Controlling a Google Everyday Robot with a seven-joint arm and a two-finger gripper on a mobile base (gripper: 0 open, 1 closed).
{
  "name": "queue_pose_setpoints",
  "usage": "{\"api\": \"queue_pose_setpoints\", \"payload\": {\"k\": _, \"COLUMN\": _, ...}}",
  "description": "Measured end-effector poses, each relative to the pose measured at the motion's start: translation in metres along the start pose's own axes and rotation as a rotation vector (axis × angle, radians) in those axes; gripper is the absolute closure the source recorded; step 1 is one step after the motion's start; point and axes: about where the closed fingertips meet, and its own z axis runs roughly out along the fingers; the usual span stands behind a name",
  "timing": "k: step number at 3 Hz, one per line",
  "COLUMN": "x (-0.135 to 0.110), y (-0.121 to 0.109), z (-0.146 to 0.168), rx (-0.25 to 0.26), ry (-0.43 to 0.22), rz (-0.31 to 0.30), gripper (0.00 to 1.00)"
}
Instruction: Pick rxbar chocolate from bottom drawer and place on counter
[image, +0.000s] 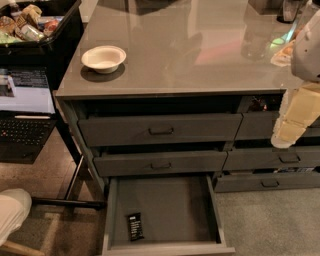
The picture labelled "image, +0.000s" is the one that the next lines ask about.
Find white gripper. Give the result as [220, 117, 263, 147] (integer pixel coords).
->
[271, 82, 320, 149]

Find black rxbar chocolate bar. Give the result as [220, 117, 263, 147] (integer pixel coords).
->
[127, 213, 144, 241]

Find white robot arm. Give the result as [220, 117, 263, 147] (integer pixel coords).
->
[271, 10, 320, 149]

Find chip bags in top drawer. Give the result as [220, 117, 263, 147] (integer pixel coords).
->
[248, 95, 282, 112]

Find grey top right drawer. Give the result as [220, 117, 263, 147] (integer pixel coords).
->
[235, 111, 320, 140]

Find grey drawer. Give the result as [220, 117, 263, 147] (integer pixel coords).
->
[223, 146, 320, 171]
[78, 114, 242, 146]
[215, 172, 320, 193]
[93, 150, 227, 176]
[235, 111, 320, 140]

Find grey middle right drawer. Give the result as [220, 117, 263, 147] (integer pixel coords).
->
[223, 146, 320, 171]

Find grey top left drawer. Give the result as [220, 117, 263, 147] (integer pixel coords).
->
[78, 114, 242, 146]

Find grey bottom right drawer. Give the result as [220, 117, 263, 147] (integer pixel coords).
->
[215, 172, 320, 193]

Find open bottom left drawer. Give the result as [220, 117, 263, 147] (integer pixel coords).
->
[102, 175, 235, 256]

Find grey middle left drawer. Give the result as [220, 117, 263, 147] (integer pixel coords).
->
[93, 150, 227, 176]

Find white paper bowl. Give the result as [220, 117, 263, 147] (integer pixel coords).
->
[81, 46, 126, 74]

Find black laptop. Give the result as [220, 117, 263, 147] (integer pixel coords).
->
[0, 67, 56, 164]

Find black bin of snacks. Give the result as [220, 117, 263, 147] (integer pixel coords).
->
[0, 0, 84, 91]

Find wooden chair edge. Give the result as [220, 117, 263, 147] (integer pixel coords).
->
[0, 241, 45, 256]

